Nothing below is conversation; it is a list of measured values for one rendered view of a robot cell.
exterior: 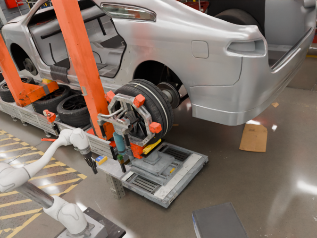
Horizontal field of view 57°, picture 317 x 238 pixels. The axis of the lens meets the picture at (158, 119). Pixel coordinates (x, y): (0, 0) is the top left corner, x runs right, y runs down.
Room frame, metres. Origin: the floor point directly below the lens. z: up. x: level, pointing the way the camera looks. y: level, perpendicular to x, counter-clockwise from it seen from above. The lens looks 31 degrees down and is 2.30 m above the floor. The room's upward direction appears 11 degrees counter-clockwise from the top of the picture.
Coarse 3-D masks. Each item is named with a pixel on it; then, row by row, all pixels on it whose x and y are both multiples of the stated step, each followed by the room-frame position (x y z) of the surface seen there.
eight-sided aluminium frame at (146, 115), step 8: (120, 96) 2.50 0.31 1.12; (128, 96) 2.47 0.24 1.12; (112, 104) 2.59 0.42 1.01; (112, 112) 2.63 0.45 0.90; (144, 112) 2.35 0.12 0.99; (144, 120) 2.30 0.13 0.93; (128, 136) 2.55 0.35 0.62; (152, 136) 2.29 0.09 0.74; (136, 144) 2.44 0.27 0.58; (144, 144) 2.37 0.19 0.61
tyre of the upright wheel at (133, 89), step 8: (136, 80) 2.69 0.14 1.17; (144, 80) 2.64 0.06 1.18; (120, 88) 2.60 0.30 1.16; (128, 88) 2.53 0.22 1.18; (136, 88) 2.50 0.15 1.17; (144, 88) 2.50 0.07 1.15; (152, 88) 2.52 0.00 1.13; (144, 96) 2.41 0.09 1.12; (152, 96) 2.44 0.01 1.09; (160, 96) 2.46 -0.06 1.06; (144, 104) 2.39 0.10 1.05; (152, 104) 2.36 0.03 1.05; (160, 104) 2.40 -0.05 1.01; (168, 104) 2.45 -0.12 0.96; (152, 112) 2.33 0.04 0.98; (160, 112) 2.35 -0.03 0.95; (168, 112) 2.41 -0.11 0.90; (160, 120) 2.32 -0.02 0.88; (168, 120) 2.40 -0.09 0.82; (168, 128) 2.42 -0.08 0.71; (160, 136) 2.35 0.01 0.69
